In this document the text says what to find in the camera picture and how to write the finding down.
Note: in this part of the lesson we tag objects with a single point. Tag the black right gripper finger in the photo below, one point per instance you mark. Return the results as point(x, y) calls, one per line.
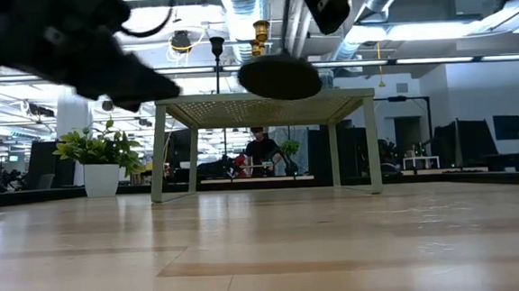
point(330, 15)

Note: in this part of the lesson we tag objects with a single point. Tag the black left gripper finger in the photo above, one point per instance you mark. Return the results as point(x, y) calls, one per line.
point(133, 81)
point(130, 106)

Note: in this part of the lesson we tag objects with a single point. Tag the black candlestick holder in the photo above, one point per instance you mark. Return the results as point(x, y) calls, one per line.
point(278, 79)
point(216, 43)

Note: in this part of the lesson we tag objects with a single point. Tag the white round column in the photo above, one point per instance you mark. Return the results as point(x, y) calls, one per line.
point(73, 118)

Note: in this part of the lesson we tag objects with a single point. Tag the black ceiling dome device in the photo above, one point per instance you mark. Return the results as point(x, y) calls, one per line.
point(181, 41)

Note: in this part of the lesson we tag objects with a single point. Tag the green plant in white pot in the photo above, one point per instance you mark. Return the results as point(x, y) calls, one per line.
point(101, 180)

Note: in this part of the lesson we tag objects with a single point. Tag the gold hanging pendant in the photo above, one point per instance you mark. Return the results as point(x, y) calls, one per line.
point(380, 81)

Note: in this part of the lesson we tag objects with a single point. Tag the pale green perforated shelf riser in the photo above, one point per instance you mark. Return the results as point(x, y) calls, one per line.
point(220, 100)

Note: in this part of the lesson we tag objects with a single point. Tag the long linear ceiling light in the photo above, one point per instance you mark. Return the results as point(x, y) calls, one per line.
point(435, 60)

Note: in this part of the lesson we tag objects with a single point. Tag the small green background plant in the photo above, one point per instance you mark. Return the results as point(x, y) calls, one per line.
point(290, 148)

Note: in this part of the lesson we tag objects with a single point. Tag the person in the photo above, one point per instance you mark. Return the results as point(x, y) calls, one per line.
point(262, 152)

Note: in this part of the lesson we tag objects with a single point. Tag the small white table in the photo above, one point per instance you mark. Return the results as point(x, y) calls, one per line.
point(420, 159)

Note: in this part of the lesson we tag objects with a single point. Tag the silver round ventilation duct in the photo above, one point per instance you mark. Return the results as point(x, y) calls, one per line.
point(242, 11)

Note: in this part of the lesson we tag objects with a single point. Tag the dark wall monitor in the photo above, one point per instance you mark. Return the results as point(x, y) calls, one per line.
point(509, 126)

